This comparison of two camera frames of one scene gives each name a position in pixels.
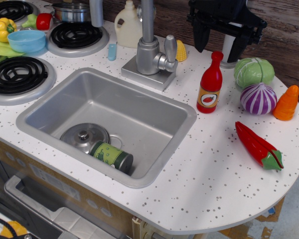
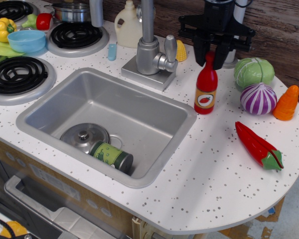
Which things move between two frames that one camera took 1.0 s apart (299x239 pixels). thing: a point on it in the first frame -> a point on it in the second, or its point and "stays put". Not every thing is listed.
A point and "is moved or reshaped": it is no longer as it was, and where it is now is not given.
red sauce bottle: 211,85 is moved or reshaped
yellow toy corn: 181,55 stays put
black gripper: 231,16 -> 218,20
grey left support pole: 96,7 stays put
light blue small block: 112,53 stays put
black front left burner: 16,74 stays put
